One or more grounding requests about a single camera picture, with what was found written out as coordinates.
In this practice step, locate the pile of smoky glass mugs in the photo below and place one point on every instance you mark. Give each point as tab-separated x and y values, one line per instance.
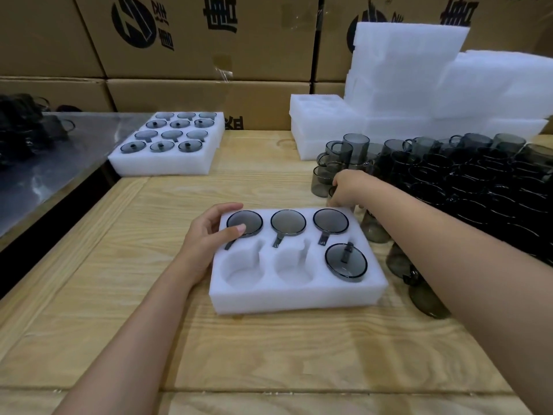
475	181

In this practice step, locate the stack of white foam trays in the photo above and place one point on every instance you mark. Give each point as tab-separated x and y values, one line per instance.
402	82

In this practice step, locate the smoky grey glass cup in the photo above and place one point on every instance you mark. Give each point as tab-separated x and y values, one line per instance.
146	135
179	124
345	267
190	146
208	115
288	222
156	123
330	221
162	146
197	135
132	147
204	123
330	192
250	220
172	134
164	115
186	115

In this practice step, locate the stainless steel table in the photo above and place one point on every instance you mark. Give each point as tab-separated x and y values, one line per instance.
65	168

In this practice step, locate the person's left forearm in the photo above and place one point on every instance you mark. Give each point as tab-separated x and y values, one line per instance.
129	354

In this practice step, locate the dark mugs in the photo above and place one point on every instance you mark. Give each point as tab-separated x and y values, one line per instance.
21	129

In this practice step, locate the black round object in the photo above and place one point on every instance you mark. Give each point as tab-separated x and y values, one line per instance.
68	108

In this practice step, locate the white grooved foam tray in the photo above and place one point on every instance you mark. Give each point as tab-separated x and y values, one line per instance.
192	120
302	302
164	166

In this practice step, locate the person's right hand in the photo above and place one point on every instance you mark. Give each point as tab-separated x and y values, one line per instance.
352	187

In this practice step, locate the person's right forearm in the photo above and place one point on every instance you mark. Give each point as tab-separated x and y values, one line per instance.
475	276

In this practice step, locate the person's left hand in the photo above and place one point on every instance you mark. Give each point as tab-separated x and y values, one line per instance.
203	242

